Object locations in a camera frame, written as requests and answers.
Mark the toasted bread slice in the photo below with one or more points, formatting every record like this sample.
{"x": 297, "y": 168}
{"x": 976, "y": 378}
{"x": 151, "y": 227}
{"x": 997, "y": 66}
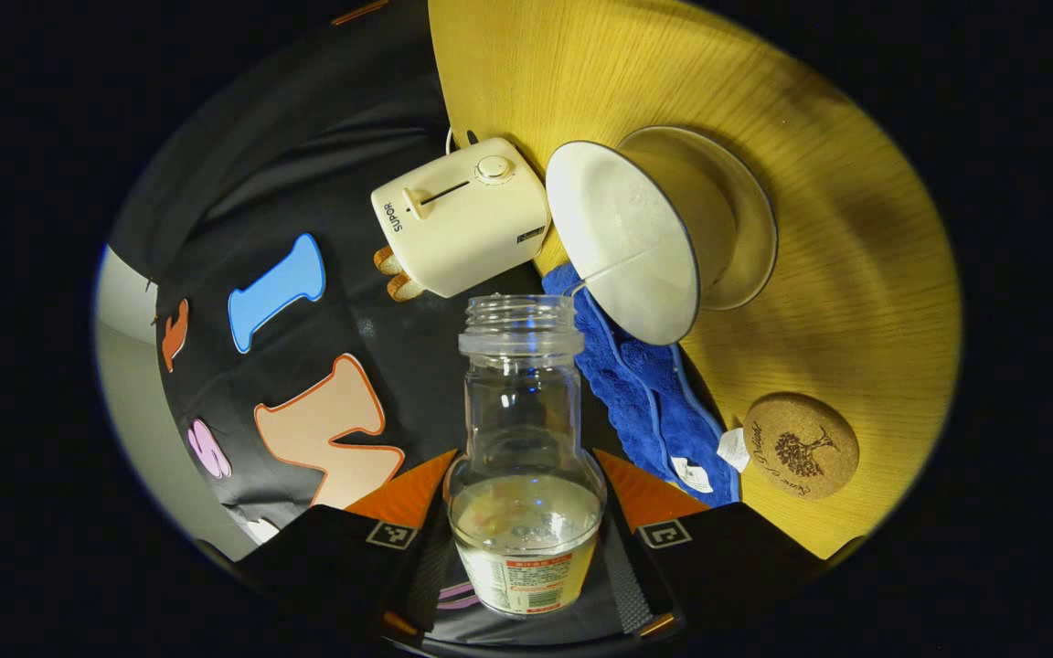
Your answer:
{"x": 388, "y": 261}
{"x": 405, "y": 289}

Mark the cream toaster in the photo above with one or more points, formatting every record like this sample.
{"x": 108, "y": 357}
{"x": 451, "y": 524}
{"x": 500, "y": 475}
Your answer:
{"x": 462, "y": 219}

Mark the beige ceramic saucer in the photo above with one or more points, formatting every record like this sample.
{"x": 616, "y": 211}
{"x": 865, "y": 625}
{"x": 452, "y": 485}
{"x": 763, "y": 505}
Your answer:
{"x": 760, "y": 238}

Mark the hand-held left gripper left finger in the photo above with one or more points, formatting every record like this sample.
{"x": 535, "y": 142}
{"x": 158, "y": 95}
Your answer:
{"x": 325, "y": 567}

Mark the beige ceramic teacup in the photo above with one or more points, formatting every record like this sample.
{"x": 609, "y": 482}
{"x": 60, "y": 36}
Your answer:
{"x": 627, "y": 247}

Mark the clear plastic water bottle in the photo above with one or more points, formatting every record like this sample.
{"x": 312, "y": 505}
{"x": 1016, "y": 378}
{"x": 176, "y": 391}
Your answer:
{"x": 522, "y": 429}

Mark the black backdrop cloth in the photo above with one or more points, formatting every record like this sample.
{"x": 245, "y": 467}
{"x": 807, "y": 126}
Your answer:
{"x": 307, "y": 137}

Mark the blue towel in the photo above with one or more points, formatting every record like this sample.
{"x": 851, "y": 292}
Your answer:
{"x": 645, "y": 402}

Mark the round cork coaster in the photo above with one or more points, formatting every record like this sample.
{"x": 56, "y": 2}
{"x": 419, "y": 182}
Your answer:
{"x": 801, "y": 448}

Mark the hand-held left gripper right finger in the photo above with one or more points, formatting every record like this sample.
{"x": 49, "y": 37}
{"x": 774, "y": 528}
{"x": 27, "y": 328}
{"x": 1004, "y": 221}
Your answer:
{"x": 728, "y": 567}

